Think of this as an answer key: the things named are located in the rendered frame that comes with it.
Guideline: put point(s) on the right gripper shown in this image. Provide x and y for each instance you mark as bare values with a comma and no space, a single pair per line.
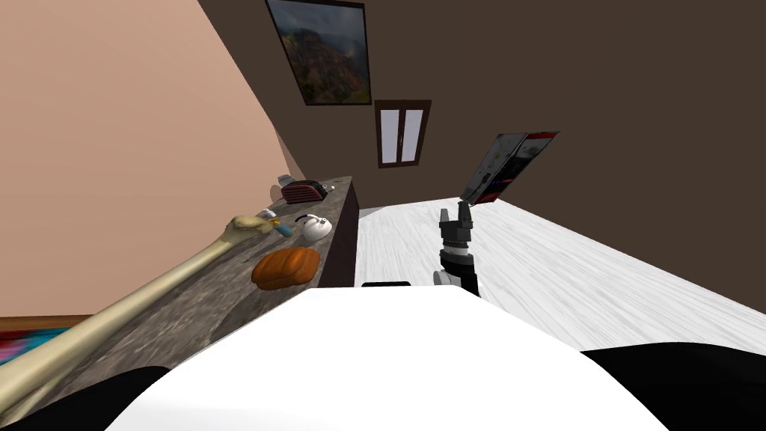
456,231

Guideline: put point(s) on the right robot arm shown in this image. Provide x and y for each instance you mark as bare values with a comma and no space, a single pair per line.
688,386

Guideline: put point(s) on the dark-framed window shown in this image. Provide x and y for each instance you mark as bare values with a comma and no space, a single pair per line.
401,134

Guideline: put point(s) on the white kettle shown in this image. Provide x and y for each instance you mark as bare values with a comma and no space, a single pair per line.
315,229

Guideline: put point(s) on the dark red toaster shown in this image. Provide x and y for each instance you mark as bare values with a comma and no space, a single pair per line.
303,191

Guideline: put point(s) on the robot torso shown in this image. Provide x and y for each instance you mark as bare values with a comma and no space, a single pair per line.
383,365

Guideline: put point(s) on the small blue and yellow bottle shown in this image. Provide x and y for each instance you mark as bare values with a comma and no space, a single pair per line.
283,228

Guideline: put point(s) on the small grey-blue container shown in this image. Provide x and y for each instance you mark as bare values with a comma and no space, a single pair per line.
286,179

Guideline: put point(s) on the orange-brown bread loaf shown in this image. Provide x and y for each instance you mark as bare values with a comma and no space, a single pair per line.
286,268

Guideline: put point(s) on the small white cup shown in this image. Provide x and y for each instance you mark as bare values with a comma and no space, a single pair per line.
267,213

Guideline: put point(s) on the framed mountain landscape picture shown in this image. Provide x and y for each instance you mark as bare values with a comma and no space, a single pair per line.
326,51

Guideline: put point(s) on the long beige bone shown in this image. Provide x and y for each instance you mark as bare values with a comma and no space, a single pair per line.
119,311

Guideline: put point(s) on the colourful striped rug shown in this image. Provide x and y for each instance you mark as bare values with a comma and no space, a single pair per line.
27,344

